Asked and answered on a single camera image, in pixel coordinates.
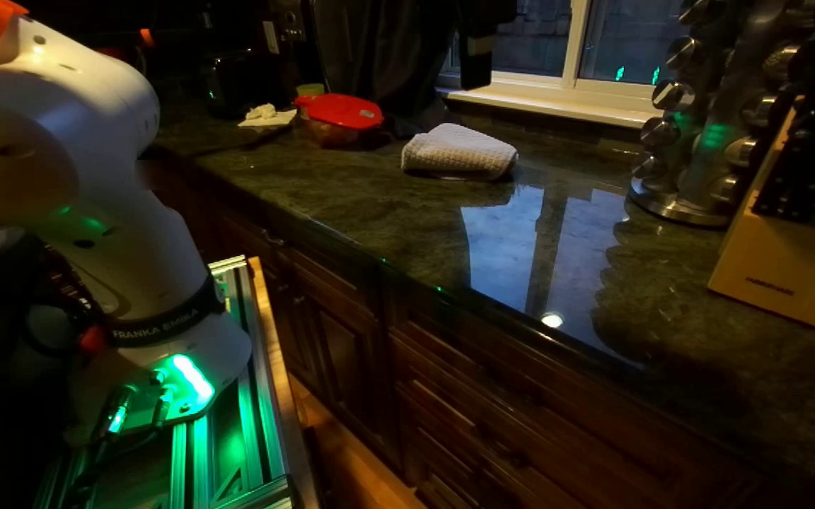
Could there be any white cloth napkin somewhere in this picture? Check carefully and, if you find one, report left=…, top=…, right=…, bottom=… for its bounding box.
left=398, top=122, right=521, bottom=184

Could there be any dark wooden kitchen cabinet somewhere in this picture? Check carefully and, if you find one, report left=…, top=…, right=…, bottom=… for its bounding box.
left=137, top=153, right=815, bottom=509

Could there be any bowl with red lid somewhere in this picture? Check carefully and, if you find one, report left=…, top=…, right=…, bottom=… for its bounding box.
left=290, top=89, right=386, bottom=150

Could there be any dark hanging cloth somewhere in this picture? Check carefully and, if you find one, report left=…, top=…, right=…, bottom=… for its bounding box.
left=306, top=0, right=521, bottom=135

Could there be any dark countertop appliance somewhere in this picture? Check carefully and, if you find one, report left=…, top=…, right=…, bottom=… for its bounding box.
left=198, top=31, right=299, bottom=123

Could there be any metal rotating spice rack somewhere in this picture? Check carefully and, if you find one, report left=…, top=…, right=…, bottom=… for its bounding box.
left=626, top=0, right=812, bottom=231

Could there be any red round button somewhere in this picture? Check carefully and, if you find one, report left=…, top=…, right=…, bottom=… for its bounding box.
left=75, top=321, right=109, bottom=358

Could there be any wooden knife block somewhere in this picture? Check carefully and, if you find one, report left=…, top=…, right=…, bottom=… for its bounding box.
left=703, top=89, right=815, bottom=331

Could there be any aluminium profile robot base frame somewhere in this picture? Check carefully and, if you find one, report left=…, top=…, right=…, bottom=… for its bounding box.
left=33, top=251, right=323, bottom=509

